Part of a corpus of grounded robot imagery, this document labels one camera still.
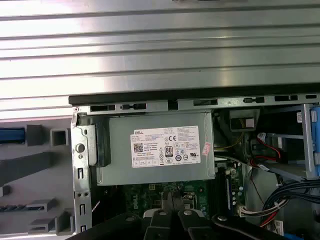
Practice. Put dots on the grey power supply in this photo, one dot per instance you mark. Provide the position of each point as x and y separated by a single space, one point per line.
120 150

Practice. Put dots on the green motherboard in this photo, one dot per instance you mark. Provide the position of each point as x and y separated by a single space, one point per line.
140 197

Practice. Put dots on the grey parts rack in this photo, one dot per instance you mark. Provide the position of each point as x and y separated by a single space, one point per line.
15 165

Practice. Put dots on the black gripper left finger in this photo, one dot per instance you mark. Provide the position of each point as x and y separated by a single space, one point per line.
155 225

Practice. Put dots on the blue RAM stick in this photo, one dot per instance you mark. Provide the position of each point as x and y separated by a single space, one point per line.
12 208

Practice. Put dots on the blue drive latch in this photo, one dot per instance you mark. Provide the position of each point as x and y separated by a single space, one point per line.
315 130

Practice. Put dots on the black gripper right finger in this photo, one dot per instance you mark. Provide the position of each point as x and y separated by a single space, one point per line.
190 225

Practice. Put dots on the black PC case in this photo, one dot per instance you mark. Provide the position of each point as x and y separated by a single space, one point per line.
125 98

